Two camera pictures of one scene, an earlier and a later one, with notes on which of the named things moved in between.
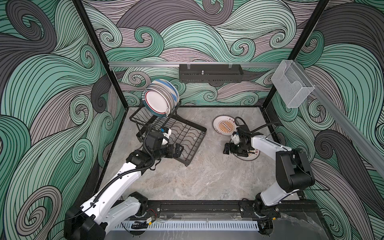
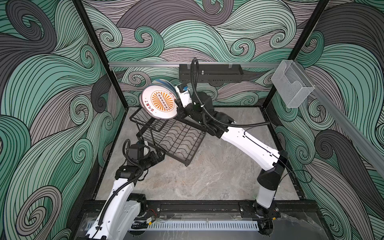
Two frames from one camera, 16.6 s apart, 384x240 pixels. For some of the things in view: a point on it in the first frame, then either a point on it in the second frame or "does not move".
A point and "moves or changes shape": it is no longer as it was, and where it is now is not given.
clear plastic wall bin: (293, 86) does not move
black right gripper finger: (227, 147) → (181, 112)
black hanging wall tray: (211, 73) does not move
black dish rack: (179, 131) does not move
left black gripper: (170, 154) → (154, 160)
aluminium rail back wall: (177, 64) does not move
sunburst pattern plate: (224, 124) moves or changes shape
